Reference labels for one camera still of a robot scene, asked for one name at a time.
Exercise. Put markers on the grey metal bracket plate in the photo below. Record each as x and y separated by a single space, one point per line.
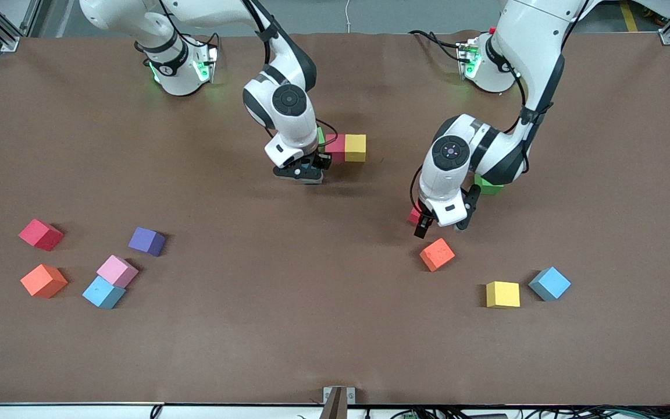
327 394

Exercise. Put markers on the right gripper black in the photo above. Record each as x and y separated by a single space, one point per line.
323 162

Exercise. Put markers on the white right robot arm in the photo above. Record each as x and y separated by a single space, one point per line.
291 134

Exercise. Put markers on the purple foam cube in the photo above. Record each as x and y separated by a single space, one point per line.
146 241

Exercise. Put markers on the white table frame edge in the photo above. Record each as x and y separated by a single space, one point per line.
79 412

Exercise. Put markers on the dark camera mount pole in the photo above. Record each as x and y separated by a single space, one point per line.
335 407

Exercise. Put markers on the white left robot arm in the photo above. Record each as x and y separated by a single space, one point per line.
521 46

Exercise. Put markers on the pink foam cube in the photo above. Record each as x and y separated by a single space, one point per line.
117 270

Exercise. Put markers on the red foam cube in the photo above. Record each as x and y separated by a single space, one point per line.
336 145
41 234
413 216

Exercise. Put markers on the brown table mat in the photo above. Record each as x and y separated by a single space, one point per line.
312 320

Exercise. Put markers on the chipped orange foam cube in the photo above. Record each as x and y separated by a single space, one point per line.
437 254

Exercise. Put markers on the green foam cube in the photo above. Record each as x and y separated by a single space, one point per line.
489 188
321 137

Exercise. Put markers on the yellow foam cube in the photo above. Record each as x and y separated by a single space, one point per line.
502 294
355 147

